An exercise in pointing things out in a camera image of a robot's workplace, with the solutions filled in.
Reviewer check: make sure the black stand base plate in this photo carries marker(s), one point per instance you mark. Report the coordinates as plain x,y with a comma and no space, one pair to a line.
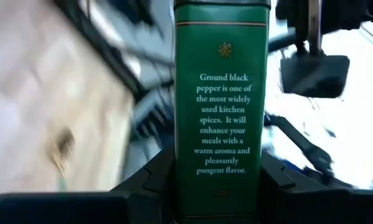
314,76

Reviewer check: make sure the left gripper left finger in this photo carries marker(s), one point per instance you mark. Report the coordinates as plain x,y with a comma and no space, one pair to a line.
136,202

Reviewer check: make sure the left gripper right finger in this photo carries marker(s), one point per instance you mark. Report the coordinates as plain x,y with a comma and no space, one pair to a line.
298,205

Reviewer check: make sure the green pepper tin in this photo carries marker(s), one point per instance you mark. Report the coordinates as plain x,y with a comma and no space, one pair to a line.
220,109

